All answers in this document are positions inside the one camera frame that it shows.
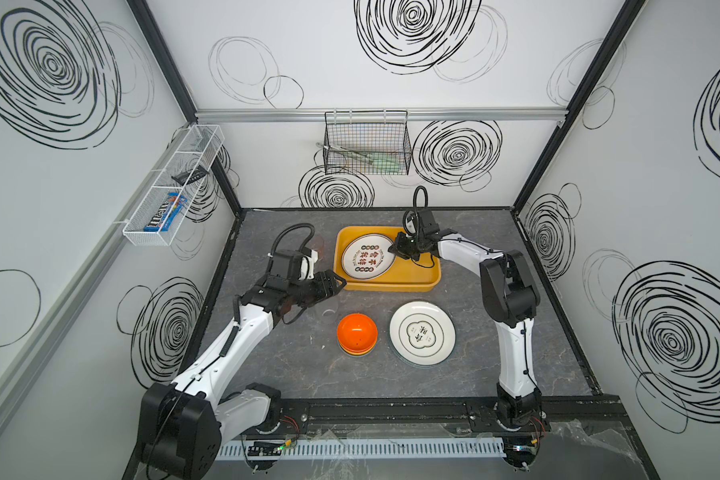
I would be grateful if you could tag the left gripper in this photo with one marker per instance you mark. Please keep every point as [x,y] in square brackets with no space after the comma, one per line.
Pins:
[315,288]

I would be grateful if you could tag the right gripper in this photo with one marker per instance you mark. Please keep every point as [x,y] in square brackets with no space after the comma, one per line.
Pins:
[408,244]

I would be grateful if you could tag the red text white plate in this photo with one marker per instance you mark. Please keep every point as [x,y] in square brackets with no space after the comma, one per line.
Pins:
[367,257]

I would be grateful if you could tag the green clover white plate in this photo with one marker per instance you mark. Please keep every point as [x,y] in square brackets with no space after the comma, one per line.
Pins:
[422,333]

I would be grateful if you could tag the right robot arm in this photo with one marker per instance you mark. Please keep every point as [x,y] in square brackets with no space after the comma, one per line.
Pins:
[509,296]

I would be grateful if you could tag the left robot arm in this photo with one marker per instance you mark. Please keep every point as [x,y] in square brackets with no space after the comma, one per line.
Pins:
[184,423]

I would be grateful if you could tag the pink transparent cup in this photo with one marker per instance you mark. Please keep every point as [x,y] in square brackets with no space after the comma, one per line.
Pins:
[317,243]

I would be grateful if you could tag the yellow bowl under orange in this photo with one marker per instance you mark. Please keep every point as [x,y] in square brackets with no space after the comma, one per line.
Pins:
[357,352]

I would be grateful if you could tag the green utensil in basket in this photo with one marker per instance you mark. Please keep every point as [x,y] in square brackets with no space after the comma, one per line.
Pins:
[374,160]

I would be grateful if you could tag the black remote in shelf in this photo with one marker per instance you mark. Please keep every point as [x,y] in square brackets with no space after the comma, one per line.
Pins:
[190,176]

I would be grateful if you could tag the blue candy packet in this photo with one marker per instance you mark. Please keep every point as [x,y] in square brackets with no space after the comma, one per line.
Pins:
[171,206]

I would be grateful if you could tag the black wire basket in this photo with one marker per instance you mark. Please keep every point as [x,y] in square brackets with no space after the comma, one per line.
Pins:
[384,131]

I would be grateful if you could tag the white slotted cable duct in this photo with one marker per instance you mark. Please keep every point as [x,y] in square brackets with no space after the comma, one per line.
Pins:
[385,449]

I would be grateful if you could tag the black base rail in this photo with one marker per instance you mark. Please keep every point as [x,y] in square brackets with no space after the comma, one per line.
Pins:
[476,414]

